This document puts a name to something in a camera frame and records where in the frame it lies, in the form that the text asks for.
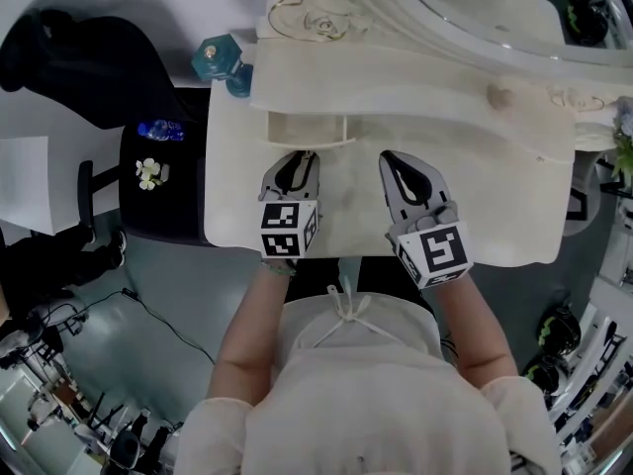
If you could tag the green plant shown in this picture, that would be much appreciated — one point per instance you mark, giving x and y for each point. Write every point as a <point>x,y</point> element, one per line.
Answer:
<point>624,151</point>

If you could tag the white metal rack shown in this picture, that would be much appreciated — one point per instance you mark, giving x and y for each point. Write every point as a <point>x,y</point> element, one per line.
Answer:
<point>593,354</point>

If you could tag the teal glass bottle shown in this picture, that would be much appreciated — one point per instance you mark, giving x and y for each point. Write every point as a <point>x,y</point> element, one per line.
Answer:
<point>220,60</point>

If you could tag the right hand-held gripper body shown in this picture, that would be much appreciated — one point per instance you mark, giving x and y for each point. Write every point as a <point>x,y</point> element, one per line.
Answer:
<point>435,250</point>

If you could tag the cream dressing table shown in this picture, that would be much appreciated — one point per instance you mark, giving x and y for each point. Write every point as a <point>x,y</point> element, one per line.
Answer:
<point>445,181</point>

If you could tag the blue plastic water bottle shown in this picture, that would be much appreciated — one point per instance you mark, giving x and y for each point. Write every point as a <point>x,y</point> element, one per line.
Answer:
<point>160,130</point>

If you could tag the cream drawer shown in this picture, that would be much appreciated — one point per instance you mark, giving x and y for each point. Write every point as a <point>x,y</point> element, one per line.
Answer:
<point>306,129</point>

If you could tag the person's right forearm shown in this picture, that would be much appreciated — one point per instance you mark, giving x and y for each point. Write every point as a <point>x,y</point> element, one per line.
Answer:
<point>475,334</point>

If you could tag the white paper sheet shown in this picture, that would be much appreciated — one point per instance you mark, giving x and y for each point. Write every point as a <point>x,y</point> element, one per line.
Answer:
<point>25,181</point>

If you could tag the person's cream clothing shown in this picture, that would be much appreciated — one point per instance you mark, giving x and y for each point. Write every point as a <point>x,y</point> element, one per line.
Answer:
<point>366,404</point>

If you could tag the heart-shaped wooden ornament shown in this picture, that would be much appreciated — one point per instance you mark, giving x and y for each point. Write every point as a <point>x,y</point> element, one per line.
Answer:
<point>500,96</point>

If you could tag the black side table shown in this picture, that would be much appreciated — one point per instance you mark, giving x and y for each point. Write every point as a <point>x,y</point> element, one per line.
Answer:
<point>163,206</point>

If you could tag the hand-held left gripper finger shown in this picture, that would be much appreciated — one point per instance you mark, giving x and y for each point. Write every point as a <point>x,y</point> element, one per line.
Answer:
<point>314,176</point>
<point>271,176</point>

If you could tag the white flower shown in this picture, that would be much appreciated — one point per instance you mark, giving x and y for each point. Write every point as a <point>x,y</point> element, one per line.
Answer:
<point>147,172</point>

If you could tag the person's left forearm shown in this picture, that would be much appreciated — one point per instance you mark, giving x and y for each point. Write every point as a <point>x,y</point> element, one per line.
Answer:
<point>247,334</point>

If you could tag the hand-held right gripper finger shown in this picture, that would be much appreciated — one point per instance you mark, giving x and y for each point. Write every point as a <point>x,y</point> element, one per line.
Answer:
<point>431,181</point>
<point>388,186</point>

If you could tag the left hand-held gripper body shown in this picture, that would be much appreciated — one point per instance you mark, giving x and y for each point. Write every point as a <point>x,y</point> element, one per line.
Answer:
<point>287,225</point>

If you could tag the black chair armrest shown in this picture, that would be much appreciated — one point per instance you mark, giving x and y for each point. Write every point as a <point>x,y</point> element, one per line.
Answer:
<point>86,196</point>

